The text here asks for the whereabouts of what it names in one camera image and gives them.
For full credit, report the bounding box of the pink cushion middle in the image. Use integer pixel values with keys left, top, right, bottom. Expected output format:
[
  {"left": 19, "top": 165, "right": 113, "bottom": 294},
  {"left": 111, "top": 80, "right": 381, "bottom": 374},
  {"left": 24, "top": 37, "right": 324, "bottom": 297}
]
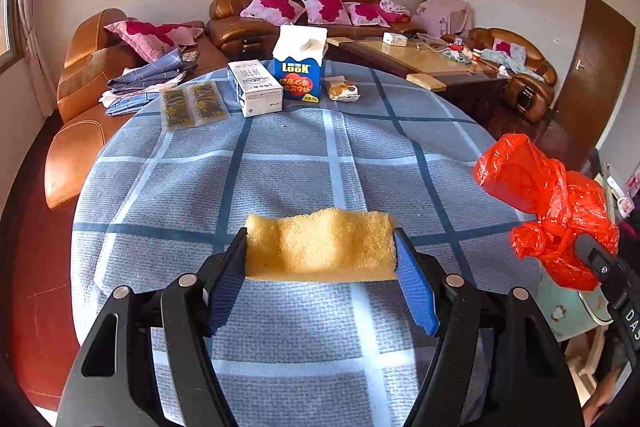
[{"left": 302, "top": 0, "right": 352, "bottom": 26}]

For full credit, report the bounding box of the blue LOOK snack box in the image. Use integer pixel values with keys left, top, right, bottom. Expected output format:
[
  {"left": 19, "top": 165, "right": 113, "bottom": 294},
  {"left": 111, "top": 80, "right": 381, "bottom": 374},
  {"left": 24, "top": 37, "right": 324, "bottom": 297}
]
[{"left": 272, "top": 25, "right": 328, "bottom": 103}]

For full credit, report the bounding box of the brown leather armchair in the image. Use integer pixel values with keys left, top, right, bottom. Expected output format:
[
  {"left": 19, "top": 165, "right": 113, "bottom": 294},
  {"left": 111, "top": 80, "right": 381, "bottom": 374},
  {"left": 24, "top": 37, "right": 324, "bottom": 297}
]
[{"left": 440, "top": 27, "right": 558, "bottom": 124}]

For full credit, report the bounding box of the folded blue plaid cloth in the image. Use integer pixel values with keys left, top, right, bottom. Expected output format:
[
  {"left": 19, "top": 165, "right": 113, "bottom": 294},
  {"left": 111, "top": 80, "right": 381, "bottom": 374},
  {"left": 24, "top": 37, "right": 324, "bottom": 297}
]
[{"left": 99, "top": 49, "right": 198, "bottom": 117}]

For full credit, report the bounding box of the mint cartoon trash bin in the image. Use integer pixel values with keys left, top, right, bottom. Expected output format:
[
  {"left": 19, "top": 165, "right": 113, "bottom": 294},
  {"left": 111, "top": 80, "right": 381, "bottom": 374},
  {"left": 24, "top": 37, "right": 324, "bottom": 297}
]
[{"left": 536, "top": 270, "right": 613, "bottom": 343}]

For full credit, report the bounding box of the small snack cake packet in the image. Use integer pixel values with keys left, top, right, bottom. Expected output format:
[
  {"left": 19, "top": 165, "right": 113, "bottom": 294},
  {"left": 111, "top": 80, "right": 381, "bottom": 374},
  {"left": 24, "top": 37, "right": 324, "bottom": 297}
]
[{"left": 322, "top": 76, "right": 360, "bottom": 103}]

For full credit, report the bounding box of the pink cushion left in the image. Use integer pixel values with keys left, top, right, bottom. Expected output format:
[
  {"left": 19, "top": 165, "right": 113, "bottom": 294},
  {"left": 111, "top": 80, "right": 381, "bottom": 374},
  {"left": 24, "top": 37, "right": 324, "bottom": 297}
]
[{"left": 240, "top": 0, "right": 305, "bottom": 26}]

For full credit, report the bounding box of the near brown leather sofa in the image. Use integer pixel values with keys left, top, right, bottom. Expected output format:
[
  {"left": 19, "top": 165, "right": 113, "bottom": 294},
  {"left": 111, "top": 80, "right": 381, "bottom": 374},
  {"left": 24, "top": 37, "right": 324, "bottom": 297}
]
[{"left": 44, "top": 8, "right": 228, "bottom": 209}]

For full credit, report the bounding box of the long brown leather sofa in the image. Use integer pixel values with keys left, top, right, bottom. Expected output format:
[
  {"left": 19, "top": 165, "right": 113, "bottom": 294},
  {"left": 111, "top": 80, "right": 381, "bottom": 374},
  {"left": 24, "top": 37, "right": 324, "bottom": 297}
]
[{"left": 206, "top": 0, "right": 426, "bottom": 61}]

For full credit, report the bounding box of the dark wood coffee table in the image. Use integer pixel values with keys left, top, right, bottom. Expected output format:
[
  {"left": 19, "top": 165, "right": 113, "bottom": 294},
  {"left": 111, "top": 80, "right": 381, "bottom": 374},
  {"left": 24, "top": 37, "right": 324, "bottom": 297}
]
[{"left": 326, "top": 37, "right": 506, "bottom": 126}]

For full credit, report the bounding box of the pink cushion on near sofa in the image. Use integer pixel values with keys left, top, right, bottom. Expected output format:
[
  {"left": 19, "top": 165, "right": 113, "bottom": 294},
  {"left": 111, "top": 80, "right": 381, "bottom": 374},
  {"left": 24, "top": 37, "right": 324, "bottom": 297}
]
[{"left": 104, "top": 18, "right": 204, "bottom": 63}]

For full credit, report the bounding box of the brown wooden door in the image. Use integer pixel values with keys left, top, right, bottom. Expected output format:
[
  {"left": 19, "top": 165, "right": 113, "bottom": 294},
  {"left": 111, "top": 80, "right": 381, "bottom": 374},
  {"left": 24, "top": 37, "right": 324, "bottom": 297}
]
[{"left": 537, "top": 0, "right": 636, "bottom": 171}]

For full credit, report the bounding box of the yellow sponge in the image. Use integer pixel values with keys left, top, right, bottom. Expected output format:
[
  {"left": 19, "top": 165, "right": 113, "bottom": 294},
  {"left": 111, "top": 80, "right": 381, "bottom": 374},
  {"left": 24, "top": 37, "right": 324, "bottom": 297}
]
[{"left": 245, "top": 208, "right": 396, "bottom": 283}]

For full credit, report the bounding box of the pink cushion right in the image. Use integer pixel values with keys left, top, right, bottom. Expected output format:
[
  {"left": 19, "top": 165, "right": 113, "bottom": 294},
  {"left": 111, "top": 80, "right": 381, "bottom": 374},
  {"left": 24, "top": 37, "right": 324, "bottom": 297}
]
[{"left": 344, "top": 2, "right": 390, "bottom": 28}]

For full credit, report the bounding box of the beige window curtain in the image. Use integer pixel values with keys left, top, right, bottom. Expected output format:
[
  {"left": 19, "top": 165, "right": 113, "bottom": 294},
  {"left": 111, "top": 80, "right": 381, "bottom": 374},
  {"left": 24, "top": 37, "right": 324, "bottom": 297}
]
[{"left": 16, "top": 0, "right": 56, "bottom": 118}]

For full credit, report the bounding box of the white tissue box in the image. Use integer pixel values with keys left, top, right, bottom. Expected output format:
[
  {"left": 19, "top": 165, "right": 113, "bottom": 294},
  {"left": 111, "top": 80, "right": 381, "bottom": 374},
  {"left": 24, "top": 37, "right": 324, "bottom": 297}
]
[{"left": 382, "top": 31, "right": 408, "bottom": 48}]

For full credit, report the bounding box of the red plastic bag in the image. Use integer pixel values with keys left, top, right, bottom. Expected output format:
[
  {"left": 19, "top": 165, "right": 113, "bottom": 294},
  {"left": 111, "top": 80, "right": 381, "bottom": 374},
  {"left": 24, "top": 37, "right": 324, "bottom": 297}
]
[{"left": 473, "top": 133, "right": 620, "bottom": 291}]

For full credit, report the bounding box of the blue plaid tablecloth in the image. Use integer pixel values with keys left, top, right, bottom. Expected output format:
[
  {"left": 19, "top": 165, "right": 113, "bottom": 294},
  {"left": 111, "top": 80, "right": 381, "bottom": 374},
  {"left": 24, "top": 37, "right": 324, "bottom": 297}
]
[{"left": 70, "top": 62, "right": 539, "bottom": 426}]

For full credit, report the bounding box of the clear yellow-black sachet pack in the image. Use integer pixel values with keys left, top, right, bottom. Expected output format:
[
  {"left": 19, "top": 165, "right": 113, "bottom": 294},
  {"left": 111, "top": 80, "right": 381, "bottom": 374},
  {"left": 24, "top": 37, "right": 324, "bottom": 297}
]
[{"left": 160, "top": 80, "right": 229, "bottom": 132}]

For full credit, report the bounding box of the white medicine box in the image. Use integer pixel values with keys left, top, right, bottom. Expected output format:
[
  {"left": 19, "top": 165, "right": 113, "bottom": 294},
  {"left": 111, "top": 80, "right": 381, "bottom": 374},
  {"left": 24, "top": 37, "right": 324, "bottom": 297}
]
[{"left": 228, "top": 60, "right": 283, "bottom": 118}]

